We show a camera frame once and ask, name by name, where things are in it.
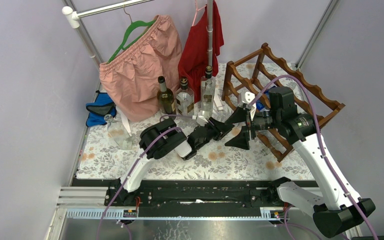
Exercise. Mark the pink clothes hanger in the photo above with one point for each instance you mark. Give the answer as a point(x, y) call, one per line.
point(199, 8)

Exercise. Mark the small clear bottle bluish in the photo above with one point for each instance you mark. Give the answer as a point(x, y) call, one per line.
point(264, 152)

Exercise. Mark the clear square liquor bottle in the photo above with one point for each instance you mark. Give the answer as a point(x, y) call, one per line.
point(185, 98)

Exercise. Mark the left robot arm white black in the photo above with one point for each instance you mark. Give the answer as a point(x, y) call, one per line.
point(160, 139)

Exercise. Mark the dark green wine bottle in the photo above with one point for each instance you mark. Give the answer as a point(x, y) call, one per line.
point(165, 97)

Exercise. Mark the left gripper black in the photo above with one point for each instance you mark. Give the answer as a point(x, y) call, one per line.
point(218, 128)

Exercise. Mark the red garment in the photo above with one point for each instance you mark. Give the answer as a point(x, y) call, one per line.
point(194, 58)

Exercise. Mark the blue glass bottle silver cap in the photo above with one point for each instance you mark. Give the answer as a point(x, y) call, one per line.
point(262, 106)

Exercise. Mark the metal clothes rail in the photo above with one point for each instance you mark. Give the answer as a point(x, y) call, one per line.
point(102, 29)

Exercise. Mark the green clothes hanger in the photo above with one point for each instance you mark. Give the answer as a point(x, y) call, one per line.
point(133, 26)

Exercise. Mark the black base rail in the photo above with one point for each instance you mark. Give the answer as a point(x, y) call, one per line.
point(190, 198)

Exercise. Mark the blue black bag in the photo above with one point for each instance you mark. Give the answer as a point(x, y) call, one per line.
point(103, 105)

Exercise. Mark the clear bottle black gold cap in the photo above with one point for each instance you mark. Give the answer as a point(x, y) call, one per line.
point(207, 90)

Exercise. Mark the clear glass flask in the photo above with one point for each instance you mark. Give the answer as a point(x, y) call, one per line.
point(118, 133)

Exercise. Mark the wooden wine rack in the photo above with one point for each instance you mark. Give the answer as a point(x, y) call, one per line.
point(293, 118)

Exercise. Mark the floral table mat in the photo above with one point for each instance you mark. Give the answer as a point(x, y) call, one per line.
point(102, 159)

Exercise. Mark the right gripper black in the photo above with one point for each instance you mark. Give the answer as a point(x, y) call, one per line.
point(241, 140)

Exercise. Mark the vertical metal pole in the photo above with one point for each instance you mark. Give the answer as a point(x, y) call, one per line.
point(209, 28)

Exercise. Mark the white fabric strip by rack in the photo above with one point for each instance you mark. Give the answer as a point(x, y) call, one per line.
point(217, 101)

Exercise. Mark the pink skirt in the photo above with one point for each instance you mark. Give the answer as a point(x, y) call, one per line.
point(131, 79)

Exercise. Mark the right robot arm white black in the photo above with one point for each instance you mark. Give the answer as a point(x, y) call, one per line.
point(339, 207)

